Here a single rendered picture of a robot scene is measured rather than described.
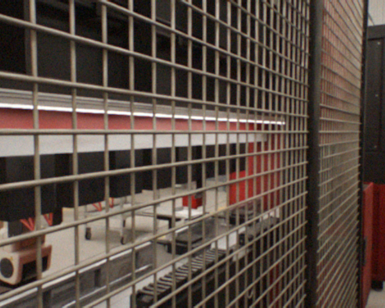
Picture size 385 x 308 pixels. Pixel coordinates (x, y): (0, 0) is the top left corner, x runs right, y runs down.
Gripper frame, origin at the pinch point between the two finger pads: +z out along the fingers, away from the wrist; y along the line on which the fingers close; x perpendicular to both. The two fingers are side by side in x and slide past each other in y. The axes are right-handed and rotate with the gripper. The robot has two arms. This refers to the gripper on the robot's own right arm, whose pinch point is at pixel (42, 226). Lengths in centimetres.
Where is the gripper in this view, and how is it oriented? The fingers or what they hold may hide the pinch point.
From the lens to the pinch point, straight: 184.9
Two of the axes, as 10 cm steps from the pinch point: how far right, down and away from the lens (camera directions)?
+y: 4.4, -0.6, 8.9
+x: -8.0, 4.3, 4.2
